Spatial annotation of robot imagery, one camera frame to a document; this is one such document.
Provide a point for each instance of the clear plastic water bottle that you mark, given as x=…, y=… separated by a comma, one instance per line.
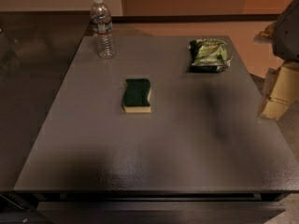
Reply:
x=101, y=21

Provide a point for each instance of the green jalapeno chip bag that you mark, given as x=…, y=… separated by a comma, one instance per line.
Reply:
x=209, y=55

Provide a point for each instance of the green and yellow sponge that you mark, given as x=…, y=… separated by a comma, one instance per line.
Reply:
x=136, y=98

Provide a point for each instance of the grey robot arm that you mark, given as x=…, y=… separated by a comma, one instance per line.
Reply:
x=283, y=34

